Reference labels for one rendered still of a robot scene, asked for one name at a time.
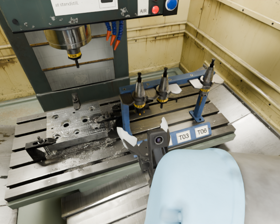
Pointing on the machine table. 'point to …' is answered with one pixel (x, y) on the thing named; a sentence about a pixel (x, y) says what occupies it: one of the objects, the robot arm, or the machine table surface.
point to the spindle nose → (69, 37)
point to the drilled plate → (67, 142)
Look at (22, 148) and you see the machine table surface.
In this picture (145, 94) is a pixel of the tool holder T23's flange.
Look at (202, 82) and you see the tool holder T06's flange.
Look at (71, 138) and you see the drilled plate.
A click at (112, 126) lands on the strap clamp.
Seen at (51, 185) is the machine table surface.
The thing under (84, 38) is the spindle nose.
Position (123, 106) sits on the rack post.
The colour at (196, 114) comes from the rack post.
